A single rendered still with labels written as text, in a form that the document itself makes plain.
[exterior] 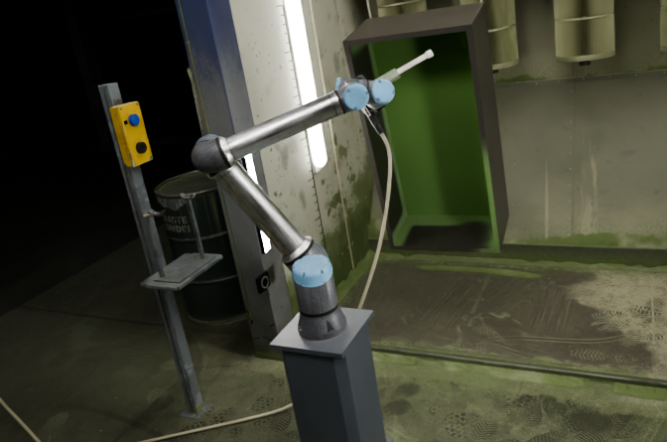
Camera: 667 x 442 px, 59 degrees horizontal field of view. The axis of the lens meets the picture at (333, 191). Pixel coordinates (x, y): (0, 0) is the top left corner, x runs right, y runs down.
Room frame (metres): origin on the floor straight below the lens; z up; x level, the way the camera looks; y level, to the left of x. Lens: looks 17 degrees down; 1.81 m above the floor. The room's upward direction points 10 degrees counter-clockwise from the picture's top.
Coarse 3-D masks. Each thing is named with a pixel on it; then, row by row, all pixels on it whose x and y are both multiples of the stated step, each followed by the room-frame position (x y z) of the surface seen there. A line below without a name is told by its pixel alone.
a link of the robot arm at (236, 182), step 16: (224, 176) 2.14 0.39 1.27; (240, 176) 2.15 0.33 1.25; (240, 192) 2.14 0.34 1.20; (256, 192) 2.16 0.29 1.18; (240, 208) 2.18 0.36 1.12; (256, 208) 2.14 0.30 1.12; (272, 208) 2.17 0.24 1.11; (256, 224) 2.17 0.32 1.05; (272, 224) 2.15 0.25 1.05; (288, 224) 2.17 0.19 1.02; (272, 240) 2.16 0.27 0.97; (288, 240) 2.15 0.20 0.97; (304, 240) 2.18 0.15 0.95; (288, 256) 2.15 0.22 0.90
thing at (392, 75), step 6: (426, 54) 2.58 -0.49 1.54; (432, 54) 2.58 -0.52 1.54; (414, 60) 2.58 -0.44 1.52; (420, 60) 2.58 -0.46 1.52; (408, 66) 2.57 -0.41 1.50; (390, 72) 2.54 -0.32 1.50; (396, 72) 2.54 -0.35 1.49; (402, 72) 2.56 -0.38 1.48; (378, 78) 2.53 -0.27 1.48; (384, 78) 2.53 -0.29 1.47; (390, 78) 2.53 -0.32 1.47; (396, 78) 2.54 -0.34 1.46; (366, 114) 2.50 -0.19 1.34; (372, 114) 2.49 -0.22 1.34; (372, 120) 2.49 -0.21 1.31; (378, 120) 2.49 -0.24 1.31; (378, 126) 2.48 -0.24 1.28; (378, 132) 2.48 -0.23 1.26
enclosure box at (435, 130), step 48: (384, 48) 3.14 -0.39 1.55; (432, 48) 3.04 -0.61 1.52; (480, 48) 2.71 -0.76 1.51; (432, 96) 3.10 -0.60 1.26; (480, 96) 2.63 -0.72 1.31; (384, 144) 3.16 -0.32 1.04; (432, 144) 3.17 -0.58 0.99; (480, 144) 3.06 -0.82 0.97; (384, 192) 3.08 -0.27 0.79; (432, 192) 3.25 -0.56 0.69; (480, 192) 3.13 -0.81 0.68; (432, 240) 3.04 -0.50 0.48; (480, 240) 2.93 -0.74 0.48
